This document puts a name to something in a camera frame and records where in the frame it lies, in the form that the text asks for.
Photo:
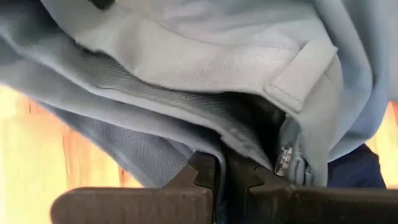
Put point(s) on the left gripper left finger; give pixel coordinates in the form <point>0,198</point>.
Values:
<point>140,205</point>

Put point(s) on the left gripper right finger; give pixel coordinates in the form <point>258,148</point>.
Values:
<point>326,207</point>

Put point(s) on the grey-green garment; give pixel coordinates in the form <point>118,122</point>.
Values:
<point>186,62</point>

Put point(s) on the black Puma underwear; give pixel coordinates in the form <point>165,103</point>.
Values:
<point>357,171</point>

